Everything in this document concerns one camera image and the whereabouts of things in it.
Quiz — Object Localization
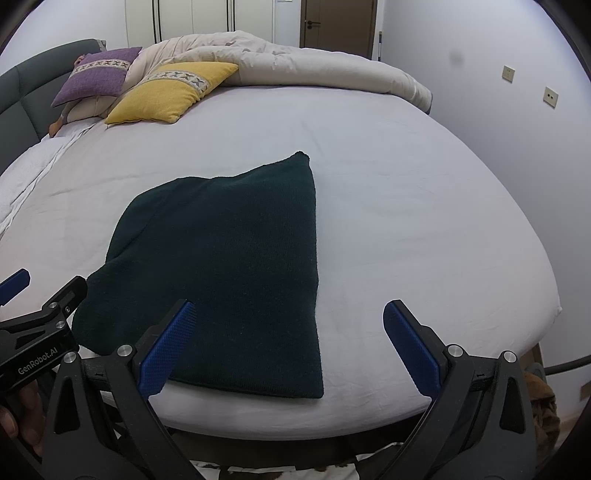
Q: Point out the purple patterned cushion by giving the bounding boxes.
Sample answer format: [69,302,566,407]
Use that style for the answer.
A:
[51,46,144,108]

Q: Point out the cow-print rug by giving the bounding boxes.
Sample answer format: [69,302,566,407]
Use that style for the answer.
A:
[193,456,362,480]

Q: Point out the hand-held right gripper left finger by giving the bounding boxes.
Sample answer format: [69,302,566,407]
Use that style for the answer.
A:
[41,299,204,480]

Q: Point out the person's left hand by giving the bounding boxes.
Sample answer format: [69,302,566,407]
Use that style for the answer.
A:
[0,381,47,462]

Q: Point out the dark green knit sweater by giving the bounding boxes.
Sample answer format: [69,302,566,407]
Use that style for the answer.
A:
[71,151,325,400]

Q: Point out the grey padded headboard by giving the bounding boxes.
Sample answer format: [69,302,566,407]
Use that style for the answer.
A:
[0,38,108,177]

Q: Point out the white wardrobe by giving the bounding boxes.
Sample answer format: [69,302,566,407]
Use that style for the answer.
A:
[124,0,279,48]

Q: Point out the bed with white sheet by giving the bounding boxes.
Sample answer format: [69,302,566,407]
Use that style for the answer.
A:
[0,85,565,439]

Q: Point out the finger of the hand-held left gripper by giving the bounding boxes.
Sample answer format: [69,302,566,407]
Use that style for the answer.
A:
[42,276,88,322]
[0,269,31,306]

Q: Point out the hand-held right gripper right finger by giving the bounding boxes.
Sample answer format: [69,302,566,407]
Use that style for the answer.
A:
[383,299,540,480]

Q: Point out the brown jacket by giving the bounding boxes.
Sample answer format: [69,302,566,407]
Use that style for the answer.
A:
[525,369,562,446]

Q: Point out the brown door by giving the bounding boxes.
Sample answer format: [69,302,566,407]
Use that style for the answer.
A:
[299,0,378,61]

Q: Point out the beige plush toy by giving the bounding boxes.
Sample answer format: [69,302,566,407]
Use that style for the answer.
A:
[48,95,115,138]

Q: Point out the yellow patterned cushion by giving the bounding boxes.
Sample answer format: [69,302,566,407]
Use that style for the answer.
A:
[105,61,239,125]

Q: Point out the beige duvet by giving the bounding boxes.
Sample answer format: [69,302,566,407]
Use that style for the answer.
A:
[124,30,434,112]

